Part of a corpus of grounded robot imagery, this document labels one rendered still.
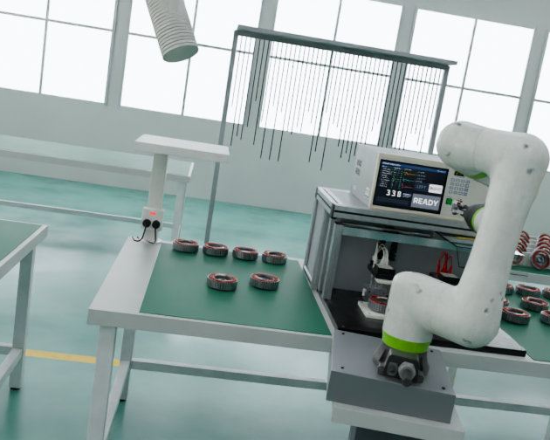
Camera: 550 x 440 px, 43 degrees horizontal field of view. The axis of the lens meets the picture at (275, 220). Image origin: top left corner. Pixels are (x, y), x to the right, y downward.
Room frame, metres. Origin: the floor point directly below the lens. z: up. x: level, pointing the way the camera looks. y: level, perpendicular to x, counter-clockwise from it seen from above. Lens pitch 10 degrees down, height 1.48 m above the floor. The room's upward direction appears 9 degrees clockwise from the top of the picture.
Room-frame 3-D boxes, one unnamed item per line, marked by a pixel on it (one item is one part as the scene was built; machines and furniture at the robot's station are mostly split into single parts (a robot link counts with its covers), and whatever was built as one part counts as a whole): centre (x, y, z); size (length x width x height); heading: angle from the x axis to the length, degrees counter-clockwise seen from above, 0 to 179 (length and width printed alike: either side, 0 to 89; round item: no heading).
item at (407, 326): (1.75, -0.40, 0.98); 0.16 x 0.13 x 0.19; 48
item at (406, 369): (1.70, -0.38, 0.86); 0.26 x 0.15 x 0.06; 171
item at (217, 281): (2.47, 0.16, 0.77); 0.11 x 0.11 x 0.04
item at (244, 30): (6.01, -0.34, 0.96); 1.84 x 0.50 x 1.93; 96
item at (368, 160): (2.73, -0.52, 1.22); 0.44 x 0.39 x 0.20; 96
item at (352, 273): (2.66, -0.52, 0.92); 0.66 x 0.01 x 0.30; 96
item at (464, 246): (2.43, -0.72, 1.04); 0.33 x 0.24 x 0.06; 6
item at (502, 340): (2.42, -0.55, 0.76); 0.64 x 0.47 x 0.02; 96
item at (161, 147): (2.88, 0.42, 0.98); 0.37 x 0.35 x 0.46; 96
